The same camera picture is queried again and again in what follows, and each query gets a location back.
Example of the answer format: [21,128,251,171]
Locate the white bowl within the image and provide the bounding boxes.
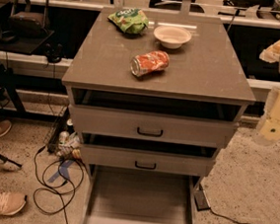
[154,26,192,49]

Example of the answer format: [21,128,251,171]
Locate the black headphones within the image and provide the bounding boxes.
[44,43,63,64]

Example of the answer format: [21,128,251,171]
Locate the middle drawer with handle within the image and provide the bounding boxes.
[81,144,216,177]

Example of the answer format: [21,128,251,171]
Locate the grey drawer cabinet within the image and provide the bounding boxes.
[63,8,255,177]

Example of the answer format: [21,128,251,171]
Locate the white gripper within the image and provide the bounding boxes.
[252,87,280,146]

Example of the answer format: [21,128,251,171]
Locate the beige sneaker near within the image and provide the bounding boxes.
[0,191,27,216]

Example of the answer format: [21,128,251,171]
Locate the black cable on floor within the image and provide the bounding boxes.
[28,144,88,224]

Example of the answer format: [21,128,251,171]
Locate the orange soda can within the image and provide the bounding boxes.
[130,50,170,77]

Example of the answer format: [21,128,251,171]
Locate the top drawer with handle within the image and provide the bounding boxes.
[69,106,238,148]

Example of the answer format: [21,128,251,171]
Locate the open bottom drawer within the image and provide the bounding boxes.
[83,167,195,224]

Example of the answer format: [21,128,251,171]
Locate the pile of cans and bottles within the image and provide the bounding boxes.
[57,118,81,160]

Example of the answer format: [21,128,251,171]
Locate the drawer with handle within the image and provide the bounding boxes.
[69,106,238,148]
[81,144,216,177]

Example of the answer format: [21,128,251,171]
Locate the black power adapter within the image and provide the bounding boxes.
[194,190,210,211]

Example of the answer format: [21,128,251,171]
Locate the black bag on shelf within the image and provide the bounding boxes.
[8,0,49,38]

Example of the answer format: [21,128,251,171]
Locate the green chip bag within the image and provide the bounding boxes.
[107,8,149,35]

